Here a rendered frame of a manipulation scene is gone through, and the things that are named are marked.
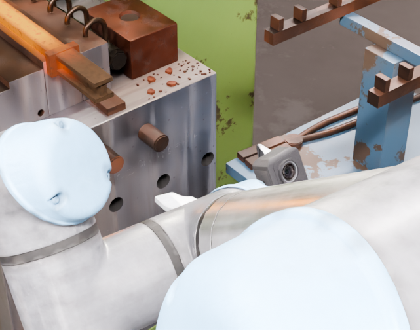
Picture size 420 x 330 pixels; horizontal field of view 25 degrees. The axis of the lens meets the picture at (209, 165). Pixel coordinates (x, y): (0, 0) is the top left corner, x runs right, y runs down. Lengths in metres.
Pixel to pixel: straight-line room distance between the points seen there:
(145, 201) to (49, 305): 0.76
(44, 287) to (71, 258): 0.03
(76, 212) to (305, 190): 0.16
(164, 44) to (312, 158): 0.34
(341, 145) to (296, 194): 1.02
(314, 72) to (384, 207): 2.81
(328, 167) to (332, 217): 1.24
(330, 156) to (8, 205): 0.98
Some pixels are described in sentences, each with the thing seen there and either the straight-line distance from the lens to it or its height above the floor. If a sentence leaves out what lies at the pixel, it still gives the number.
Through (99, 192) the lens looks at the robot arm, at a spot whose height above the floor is 1.23.
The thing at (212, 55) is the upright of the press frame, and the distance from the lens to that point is 1.68.
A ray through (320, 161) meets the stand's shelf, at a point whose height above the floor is 0.71.
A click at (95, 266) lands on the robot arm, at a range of 0.69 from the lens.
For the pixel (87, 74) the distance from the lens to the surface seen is 1.22.
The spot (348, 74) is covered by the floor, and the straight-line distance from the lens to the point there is 3.14.
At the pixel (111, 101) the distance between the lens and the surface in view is 1.32.
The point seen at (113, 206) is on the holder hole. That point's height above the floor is 0.75.
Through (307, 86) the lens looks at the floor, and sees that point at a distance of 3.06.
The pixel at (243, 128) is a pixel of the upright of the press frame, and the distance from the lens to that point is 1.82.
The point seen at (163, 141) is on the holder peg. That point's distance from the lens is 1.32.
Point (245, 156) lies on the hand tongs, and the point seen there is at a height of 0.72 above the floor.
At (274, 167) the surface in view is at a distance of 0.93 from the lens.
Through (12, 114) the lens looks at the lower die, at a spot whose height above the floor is 0.94.
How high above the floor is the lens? 1.65
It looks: 38 degrees down
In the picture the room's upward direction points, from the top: straight up
